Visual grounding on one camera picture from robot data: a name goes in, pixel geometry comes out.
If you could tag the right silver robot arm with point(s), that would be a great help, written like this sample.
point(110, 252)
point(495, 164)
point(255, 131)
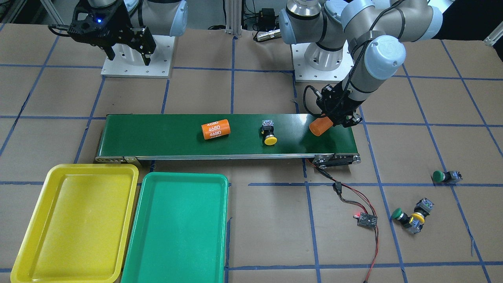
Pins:
point(162, 17)

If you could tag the green plastic tray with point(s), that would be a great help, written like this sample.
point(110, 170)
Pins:
point(179, 230)

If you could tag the yellow push button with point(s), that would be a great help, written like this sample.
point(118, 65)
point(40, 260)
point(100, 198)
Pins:
point(267, 131)
point(417, 219)

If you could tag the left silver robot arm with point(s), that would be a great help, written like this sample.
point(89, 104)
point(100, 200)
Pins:
point(375, 37)

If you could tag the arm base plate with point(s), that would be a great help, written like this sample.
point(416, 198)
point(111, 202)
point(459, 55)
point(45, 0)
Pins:
point(302, 70)
point(129, 63)

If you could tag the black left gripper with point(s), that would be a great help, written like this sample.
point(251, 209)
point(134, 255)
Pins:
point(341, 105)

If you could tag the green push button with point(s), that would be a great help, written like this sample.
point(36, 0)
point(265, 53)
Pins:
point(447, 177)
point(400, 216)

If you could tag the orange 4680 cylinder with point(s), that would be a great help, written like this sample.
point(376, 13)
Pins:
point(216, 129)

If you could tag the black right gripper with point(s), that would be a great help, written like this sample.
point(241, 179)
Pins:
point(126, 24)

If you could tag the yellow plastic tray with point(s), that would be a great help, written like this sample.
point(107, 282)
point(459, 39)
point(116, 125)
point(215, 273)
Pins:
point(78, 231)

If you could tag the green conveyor belt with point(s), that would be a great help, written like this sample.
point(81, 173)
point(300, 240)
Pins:
point(134, 137)

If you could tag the black inline cable switch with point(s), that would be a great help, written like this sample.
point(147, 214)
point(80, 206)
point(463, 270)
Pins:
point(337, 187)

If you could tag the small motor controller board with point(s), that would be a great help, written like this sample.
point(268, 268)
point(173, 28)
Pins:
point(366, 220)

